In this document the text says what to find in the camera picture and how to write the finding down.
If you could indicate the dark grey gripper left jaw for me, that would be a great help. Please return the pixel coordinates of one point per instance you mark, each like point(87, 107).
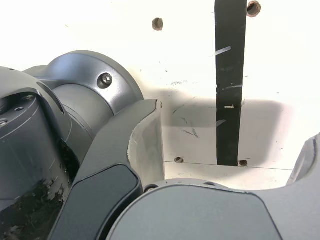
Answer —
point(107, 160)

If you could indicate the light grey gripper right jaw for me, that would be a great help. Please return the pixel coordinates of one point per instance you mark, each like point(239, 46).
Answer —
point(200, 215)

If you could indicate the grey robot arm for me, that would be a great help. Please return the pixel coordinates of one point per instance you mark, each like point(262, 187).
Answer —
point(82, 100)

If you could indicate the black tape strip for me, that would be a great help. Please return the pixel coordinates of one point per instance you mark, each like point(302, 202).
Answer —
point(228, 75)

